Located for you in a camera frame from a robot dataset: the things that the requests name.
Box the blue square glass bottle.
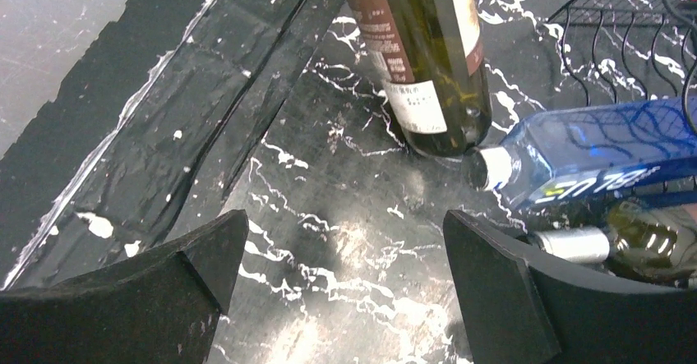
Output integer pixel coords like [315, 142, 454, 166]
[462, 98, 696, 209]

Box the dark bottle brown label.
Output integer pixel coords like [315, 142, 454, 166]
[347, 0, 492, 158]

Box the red black wine rack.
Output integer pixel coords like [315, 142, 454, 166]
[547, 0, 696, 129]

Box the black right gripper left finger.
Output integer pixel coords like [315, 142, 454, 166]
[1, 210, 248, 363]

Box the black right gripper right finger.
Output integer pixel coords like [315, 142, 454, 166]
[443, 210, 696, 363]

